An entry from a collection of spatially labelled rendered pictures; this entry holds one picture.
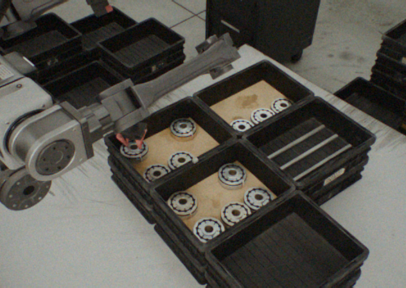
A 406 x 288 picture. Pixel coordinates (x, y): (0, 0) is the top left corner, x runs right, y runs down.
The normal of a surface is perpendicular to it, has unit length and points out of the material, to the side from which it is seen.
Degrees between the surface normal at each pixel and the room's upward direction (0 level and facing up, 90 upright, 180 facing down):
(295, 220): 0
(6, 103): 0
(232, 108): 0
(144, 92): 42
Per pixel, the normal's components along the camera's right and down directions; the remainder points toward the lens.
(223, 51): 0.47, -0.16
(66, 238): 0.01, -0.70
